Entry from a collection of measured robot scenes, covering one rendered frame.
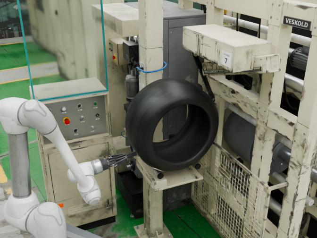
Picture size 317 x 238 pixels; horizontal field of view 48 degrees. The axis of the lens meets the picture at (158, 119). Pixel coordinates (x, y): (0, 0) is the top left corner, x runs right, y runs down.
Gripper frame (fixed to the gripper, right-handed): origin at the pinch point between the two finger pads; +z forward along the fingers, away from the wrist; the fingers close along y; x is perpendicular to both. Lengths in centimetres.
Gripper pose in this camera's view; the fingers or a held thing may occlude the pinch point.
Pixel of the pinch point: (131, 154)
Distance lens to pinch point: 232.7
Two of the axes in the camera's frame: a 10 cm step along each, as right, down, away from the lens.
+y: -4.0, -3.8, 8.3
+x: 1.2, 8.8, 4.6
